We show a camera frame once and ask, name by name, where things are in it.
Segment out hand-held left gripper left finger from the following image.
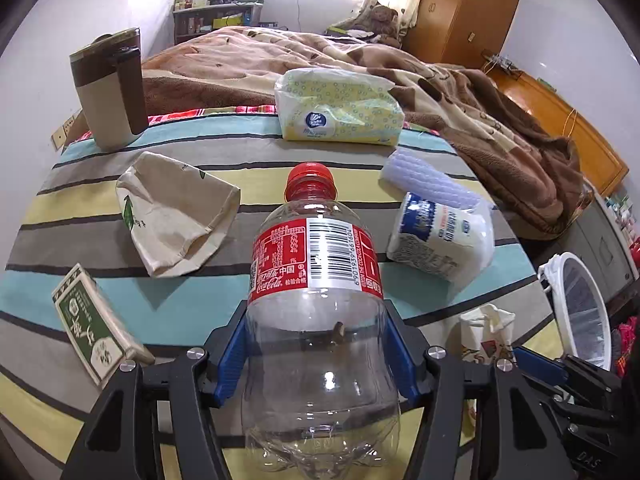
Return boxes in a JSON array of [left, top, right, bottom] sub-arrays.
[[60, 301, 249, 480]]

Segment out yellow-green tissue pack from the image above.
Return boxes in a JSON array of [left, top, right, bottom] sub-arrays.
[[274, 67, 406, 147]]

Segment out green printed box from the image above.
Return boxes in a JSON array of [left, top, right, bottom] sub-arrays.
[[51, 262, 156, 387]]

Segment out translucent ribbed plastic cup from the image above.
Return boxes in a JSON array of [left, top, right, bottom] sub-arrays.
[[380, 149, 493, 213]]

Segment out headboard power strip shelf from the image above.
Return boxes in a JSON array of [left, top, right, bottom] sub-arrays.
[[481, 50, 521, 78]]

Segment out clear plastic bin liner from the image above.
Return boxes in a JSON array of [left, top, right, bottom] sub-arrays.
[[542, 257, 608, 366]]

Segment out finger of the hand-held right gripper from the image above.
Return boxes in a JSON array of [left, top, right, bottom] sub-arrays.
[[562, 354, 626, 393], [514, 346, 571, 386]]

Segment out brown patterned blanket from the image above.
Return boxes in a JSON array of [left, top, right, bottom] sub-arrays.
[[140, 25, 586, 241]]

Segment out clear red-label plastic bottle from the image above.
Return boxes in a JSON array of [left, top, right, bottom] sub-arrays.
[[241, 161, 402, 473]]

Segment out grey drawer nightstand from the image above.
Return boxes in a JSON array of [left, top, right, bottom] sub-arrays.
[[530, 192, 640, 311]]

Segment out beige wall socket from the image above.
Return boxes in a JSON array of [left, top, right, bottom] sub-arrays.
[[51, 112, 83, 151]]

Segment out pink patterned clothing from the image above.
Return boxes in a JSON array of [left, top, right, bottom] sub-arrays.
[[612, 317, 640, 378]]

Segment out brown and beige thermos mug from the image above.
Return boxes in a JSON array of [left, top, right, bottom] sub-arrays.
[[69, 27, 149, 151]]

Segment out white blue-print yogurt cup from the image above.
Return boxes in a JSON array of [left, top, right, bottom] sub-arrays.
[[386, 191, 496, 282]]

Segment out wooden wardrobe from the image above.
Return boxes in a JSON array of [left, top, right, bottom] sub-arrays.
[[402, 0, 528, 68]]

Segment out beige paper bag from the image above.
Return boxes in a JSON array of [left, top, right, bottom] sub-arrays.
[[116, 151, 242, 278]]

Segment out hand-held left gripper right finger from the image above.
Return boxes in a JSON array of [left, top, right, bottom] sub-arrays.
[[382, 300, 576, 480]]

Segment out striped tablecloth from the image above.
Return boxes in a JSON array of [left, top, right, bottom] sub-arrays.
[[0, 110, 556, 480]]

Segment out white bag with red print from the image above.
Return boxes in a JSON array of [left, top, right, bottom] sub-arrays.
[[459, 304, 517, 363]]

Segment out assorted medicine boxes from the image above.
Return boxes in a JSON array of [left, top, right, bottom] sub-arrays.
[[605, 195, 640, 261]]

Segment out brown teddy bear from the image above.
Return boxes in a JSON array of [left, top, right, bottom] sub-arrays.
[[357, 4, 403, 48]]

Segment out white round trash bin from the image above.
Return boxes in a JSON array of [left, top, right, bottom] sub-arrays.
[[537, 252, 613, 371]]

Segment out cluttered storage shelf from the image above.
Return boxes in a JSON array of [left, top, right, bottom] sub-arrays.
[[172, 0, 266, 45]]

